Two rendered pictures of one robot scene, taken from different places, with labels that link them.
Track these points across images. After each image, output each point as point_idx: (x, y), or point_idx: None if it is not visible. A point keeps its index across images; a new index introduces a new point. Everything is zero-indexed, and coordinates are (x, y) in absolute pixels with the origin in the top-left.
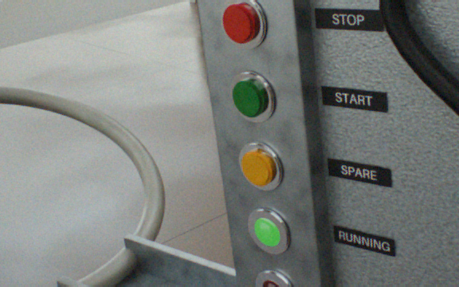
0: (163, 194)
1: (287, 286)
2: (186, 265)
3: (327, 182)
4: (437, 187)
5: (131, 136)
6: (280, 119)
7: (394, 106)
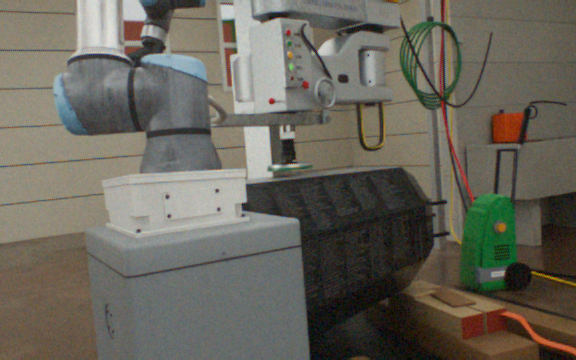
0: None
1: (293, 76)
2: None
3: None
4: (305, 57)
5: None
6: (292, 47)
7: (300, 46)
